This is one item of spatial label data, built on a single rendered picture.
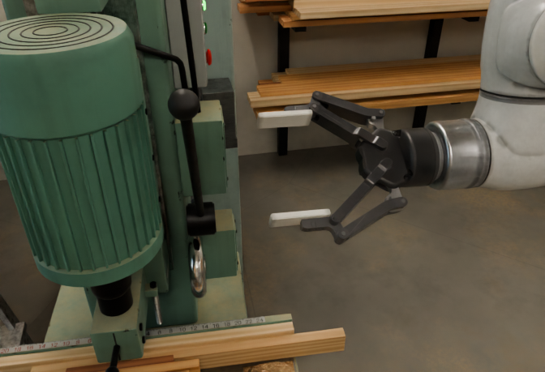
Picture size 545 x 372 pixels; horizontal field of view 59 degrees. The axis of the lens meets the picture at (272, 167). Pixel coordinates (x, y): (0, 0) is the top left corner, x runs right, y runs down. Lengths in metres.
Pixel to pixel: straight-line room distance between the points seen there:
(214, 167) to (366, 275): 1.65
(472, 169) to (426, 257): 1.97
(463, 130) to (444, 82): 2.40
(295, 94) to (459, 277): 1.26
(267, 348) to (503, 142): 0.53
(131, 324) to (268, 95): 2.01
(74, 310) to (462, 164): 0.92
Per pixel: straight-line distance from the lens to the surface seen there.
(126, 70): 0.56
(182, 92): 0.53
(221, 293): 1.19
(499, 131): 0.64
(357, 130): 0.62
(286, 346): 0.91
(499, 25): 0.64
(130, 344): 0.82
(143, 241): 0.67
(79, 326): 1.20
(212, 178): 0.87
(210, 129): 0.82
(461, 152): 0.62
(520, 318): 2.44
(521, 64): 0.61
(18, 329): 2.02
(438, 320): 2.30
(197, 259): 0.88
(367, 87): 2.82
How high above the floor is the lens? 1.65
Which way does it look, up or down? 32 degrees down
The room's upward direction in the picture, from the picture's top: straight up
